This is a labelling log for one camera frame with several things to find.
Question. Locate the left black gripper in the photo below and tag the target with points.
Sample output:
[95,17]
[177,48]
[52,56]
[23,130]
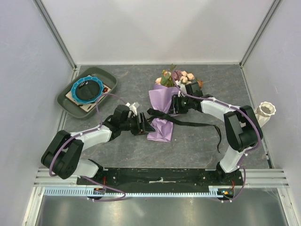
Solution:
[144,126]

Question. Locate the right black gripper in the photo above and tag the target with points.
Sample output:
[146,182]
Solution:
[178,109]

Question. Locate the black ribbon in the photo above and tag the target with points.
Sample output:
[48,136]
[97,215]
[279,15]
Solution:
[164,116]

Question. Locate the purple flower bouquet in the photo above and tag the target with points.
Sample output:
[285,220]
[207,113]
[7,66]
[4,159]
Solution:
[161,99]

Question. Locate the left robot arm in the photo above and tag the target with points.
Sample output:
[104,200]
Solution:
[63,155]

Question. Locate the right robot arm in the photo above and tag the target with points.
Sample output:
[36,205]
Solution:
[243,132]

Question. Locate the white ceramic vase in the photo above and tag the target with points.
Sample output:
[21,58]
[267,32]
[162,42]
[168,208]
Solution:
[264,112]

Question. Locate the dark green tray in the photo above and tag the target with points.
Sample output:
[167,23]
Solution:
[85,111]

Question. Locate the blue rimmed black plate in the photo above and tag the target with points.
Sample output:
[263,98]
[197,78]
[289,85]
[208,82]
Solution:
[86,90]

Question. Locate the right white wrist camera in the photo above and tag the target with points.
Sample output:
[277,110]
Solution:
[182,88]

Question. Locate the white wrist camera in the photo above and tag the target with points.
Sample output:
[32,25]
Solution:
[133,108]
[182,88]

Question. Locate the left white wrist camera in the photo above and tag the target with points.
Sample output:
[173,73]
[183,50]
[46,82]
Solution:
[133,108]

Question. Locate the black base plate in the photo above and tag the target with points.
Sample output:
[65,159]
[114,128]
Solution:
[165,180]

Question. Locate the light blue cable duct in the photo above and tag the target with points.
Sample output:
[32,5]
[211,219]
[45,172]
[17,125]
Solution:
[91,192]

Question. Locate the aluminium front rail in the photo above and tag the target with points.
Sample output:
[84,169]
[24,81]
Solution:
[255,178]

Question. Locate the right aluminium frame post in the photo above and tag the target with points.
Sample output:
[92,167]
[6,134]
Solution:
[263,25]

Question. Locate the aluminium frame post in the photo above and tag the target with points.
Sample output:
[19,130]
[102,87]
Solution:
[263,25]
[49,22]

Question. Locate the left aluminium frame post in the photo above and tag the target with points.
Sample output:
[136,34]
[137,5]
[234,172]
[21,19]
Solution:
[49,22]

